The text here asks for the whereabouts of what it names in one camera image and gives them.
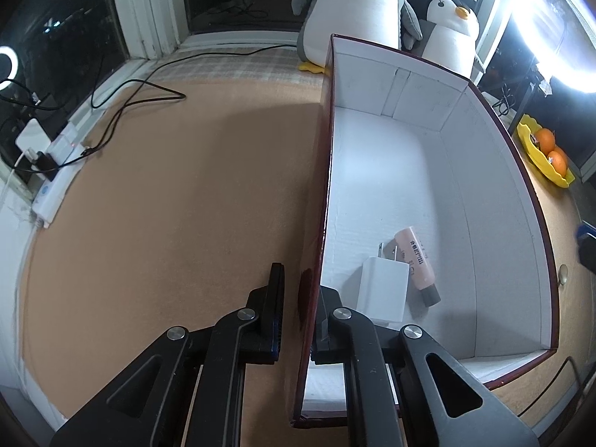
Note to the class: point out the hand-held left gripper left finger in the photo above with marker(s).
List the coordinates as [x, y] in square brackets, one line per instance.
[278, 316]

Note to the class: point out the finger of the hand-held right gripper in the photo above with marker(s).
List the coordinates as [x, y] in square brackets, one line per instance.
[587, 247]

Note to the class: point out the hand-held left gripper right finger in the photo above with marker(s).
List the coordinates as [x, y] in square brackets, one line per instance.
[326, 335]

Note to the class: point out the white box with maroon rim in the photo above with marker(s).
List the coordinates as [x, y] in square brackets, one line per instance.
[396, 172]

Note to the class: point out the small round metal disc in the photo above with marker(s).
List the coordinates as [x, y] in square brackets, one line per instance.
[564, 274]

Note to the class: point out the white charger plug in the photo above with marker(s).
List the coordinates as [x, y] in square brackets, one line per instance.
[382, 288]

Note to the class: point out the orange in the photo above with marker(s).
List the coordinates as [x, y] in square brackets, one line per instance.
[544, 140]
[558, 163]

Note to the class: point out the yellow fruit bowl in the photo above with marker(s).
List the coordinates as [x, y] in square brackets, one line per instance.
[535, 156]

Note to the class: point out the pink cosmetic tube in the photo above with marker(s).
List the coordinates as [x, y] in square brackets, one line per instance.
[416, 260]

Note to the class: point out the black light stand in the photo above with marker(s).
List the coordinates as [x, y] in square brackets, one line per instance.
[524, 98]

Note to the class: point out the small penguin plush toy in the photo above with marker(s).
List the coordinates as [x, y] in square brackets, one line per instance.
[449, 42]

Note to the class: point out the checkered cloth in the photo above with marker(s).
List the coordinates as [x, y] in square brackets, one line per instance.
[233, 63]

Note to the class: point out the white power strip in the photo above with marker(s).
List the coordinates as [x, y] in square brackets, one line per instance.
[51, 191]

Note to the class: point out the black plug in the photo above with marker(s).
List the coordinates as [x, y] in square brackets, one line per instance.
[45, 164]

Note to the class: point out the white power adapter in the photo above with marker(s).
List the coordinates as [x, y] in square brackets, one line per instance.
[31, 136]

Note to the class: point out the large penguin plush toy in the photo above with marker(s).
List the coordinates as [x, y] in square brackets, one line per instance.
[354, 4]

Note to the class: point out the white window frame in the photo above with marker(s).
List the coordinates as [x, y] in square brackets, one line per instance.
[144, 9]

